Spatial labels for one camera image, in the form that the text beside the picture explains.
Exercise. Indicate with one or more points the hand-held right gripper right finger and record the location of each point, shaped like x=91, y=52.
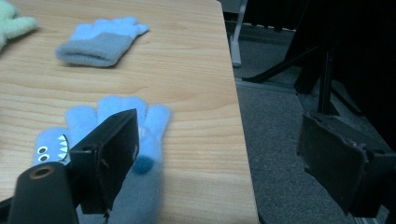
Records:
x=336, y=161

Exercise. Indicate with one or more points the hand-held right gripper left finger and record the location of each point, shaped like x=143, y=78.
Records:
x=106, y=161

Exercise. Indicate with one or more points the blue glove with grey cuff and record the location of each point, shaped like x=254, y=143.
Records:
x=93, y=46
x=155, y=124

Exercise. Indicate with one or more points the green knit glove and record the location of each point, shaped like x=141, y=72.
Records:
x=12, y=23

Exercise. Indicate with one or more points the black tripod stand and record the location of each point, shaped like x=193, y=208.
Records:
x=325, y=81

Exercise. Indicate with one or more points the white metal stand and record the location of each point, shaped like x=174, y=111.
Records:
x=238, y=37

